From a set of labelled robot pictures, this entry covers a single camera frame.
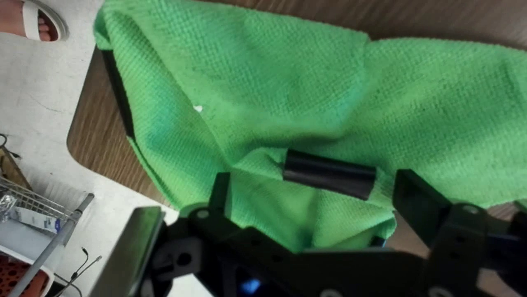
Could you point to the red plastic basket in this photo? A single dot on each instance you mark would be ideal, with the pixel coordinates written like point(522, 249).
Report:
point(18, 277)

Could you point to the foot in white sandal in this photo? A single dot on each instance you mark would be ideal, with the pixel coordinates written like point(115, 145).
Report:
point(32, 18)

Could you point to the white blue small box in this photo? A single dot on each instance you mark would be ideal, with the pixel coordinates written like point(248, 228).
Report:
point(32, 218)

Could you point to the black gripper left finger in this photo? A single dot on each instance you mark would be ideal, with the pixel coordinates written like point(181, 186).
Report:
point(220, 191)

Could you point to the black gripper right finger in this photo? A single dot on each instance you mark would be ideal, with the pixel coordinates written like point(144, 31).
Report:
point(416, 198)

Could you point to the green microfiber towel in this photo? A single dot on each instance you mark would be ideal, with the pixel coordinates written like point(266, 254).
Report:
point(273, 82)

